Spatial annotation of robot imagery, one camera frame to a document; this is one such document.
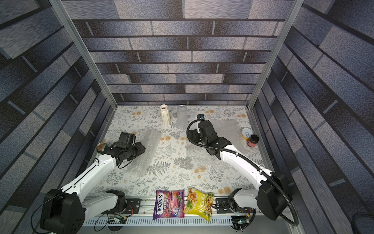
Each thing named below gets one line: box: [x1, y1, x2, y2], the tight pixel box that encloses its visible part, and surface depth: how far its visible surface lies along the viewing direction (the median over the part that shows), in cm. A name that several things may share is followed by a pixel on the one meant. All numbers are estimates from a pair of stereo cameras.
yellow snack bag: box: [184, 186, 215, 222], surface depth 73 cm
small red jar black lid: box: [247, 134, 260, 148], surface depth 95 cm
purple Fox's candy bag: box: [153, 189, 186, 220], surface depth 74 cm
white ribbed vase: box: [159, 103, 171, 127], surface depth 99 cm
